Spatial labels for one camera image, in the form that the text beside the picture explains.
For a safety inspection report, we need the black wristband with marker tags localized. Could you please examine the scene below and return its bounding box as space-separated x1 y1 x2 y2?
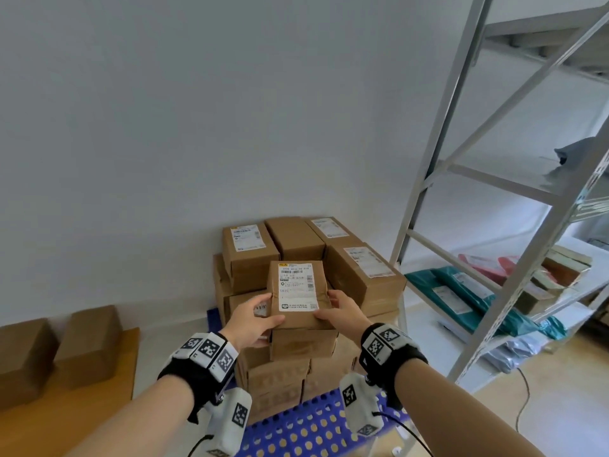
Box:
359 323 429 410
157 331 240 424

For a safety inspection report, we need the orange wooden table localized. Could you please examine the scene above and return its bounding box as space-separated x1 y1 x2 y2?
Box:
0 328 141 457

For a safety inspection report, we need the pile of brown cardboard parcels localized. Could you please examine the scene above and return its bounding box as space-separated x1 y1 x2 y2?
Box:
0 305 122 410

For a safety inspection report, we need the teal mailer bag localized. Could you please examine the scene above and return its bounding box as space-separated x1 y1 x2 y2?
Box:
404 266 539 336
537 316 570 341

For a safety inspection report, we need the blue perforated plastic pallet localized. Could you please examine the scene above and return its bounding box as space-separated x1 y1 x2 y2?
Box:
205 307 410 457

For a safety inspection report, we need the black camera cable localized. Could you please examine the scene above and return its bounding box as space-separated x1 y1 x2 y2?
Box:
188 434 215 457
373 411 434 457

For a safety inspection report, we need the person's left forearm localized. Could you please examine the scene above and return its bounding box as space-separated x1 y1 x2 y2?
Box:
66 375 196 457

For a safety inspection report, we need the person's left hand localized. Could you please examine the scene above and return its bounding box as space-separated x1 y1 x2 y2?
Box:
218 293 286 351

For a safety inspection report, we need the white marker-tagged wrist camera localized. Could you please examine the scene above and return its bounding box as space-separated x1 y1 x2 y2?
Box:
204 387 253 457
339 373 385 437

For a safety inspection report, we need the black floor cable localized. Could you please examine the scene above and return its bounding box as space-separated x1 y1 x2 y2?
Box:
515 368 532 434

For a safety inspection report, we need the person's right hand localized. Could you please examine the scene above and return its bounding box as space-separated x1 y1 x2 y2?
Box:
313 289 374 350

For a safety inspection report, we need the grey metal shelf rack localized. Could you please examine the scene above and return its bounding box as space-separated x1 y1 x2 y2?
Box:
390 0 609 391

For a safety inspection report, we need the person's right forearm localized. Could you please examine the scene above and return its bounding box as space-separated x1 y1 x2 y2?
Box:
395 361 546 457

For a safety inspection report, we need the pink mailer bag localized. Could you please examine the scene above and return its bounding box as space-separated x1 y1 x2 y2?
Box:
459 253 522 286

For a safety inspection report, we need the small brown carton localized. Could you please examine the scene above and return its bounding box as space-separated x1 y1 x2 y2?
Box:
513 275 558 315
542 244 593 286

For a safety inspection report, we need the white low table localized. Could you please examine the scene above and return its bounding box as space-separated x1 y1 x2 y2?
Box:
128 285 415 457

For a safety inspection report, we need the crumpled grey bag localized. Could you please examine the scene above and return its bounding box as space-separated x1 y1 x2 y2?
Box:
554 137 600 167

